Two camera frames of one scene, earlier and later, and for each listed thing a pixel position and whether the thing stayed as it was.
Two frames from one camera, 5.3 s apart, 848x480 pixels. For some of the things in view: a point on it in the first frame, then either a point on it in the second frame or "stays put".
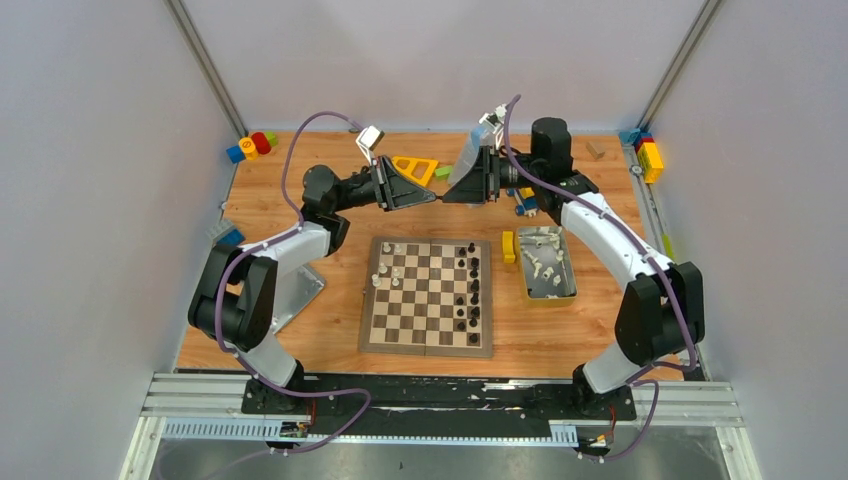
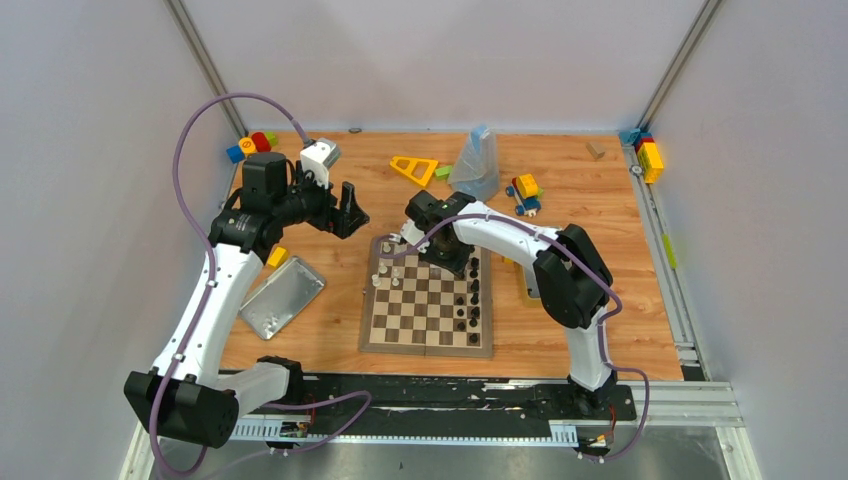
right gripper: (479, 186) → (458, 265)
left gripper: (381, 185) → (337, 211)
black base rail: (355, 405) stays put
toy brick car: (526, 200) stays put
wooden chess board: (427, 297) stays put
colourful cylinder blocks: (260, 143) stays put
